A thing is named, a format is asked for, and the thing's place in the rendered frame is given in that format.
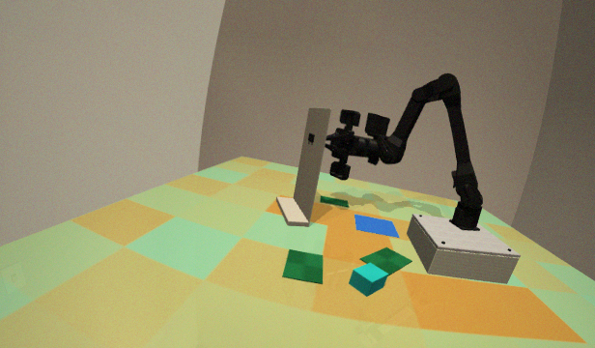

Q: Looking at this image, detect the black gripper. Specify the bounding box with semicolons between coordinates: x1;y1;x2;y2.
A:
325;110;371;181

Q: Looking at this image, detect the green flat square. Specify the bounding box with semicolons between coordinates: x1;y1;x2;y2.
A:
359;247;412;275
282;249;324;284

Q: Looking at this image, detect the blue square zone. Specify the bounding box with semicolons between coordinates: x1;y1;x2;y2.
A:
354;215;400;238

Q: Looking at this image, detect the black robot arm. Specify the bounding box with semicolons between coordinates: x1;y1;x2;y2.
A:
365;73;483;231

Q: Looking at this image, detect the teal cube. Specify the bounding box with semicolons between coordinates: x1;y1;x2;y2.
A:
349;262;389;297

